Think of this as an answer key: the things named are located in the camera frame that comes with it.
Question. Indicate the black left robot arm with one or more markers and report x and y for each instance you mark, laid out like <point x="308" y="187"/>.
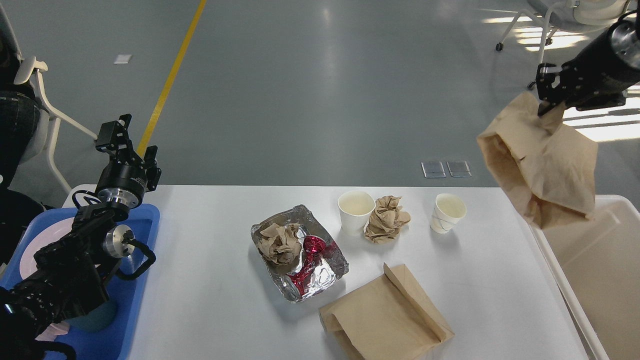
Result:
<point x="72" y="273"/>

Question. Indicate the white paper cup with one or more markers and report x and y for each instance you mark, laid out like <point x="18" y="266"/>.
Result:
<point x="355" y="208"/>
<point x="448" y="210"/>

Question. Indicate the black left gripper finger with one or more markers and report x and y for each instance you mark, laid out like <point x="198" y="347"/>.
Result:
<point x="150" y="166"/>
<point x="114" y="140"/>

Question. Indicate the white chair right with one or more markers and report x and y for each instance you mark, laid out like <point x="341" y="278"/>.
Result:
<point x="571" y="16"/>

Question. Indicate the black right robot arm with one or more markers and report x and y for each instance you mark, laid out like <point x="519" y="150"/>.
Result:
<point x="598" y="76"/>

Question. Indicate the pink mug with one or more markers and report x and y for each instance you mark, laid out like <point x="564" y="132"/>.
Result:
<point x="53" y="331"/>

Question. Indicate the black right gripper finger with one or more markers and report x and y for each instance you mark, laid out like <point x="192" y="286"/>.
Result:
<point x="551" y="92"/>
<point x="601" y="101"/>

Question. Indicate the white plastic bin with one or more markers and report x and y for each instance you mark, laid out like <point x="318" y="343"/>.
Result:
<point x="596" y="265"/>

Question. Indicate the clear floor plate right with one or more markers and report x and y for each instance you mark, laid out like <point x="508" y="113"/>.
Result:
<point x="459" y="169"/>

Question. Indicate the crumpled brown paper in tray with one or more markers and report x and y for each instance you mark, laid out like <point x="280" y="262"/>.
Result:
<point x="279" y="244"/>

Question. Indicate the brown paper bag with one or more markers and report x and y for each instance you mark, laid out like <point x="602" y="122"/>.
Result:
<point x="545" y="167"/>
<point x="389" y="318"/>

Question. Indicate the person in dark clothes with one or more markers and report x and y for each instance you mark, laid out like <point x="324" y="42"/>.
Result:
<point x="19" y="118"/>

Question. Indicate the crumpled brown paper ball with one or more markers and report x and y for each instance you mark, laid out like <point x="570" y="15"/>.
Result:
<point x="386" y="220"/>

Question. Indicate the pink plate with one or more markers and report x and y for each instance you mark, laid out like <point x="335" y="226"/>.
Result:
<point x="51" y="234"/>

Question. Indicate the aluminium foil tray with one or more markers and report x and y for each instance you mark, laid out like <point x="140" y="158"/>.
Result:
<point x="309" y="225"/>

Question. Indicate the clear floor plate left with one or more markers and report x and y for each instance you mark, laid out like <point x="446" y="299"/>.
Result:
<point x="433" y="169"/>

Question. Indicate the brown paper bag front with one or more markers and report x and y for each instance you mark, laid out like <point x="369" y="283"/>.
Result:
<point x="389" y="318"/>

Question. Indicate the clear floor plate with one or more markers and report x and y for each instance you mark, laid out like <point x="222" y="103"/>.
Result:
<point x="459" y="169"/>
<point x="433" y="169"/>

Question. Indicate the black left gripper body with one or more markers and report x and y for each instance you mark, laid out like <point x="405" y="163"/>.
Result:
<point x="122" y="183"/>

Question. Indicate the dark green mug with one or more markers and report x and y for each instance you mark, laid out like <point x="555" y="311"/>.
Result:
<point x="97" y="320"/>

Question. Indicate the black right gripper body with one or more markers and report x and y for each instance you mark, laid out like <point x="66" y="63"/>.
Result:
<point x="609" y="64"/>

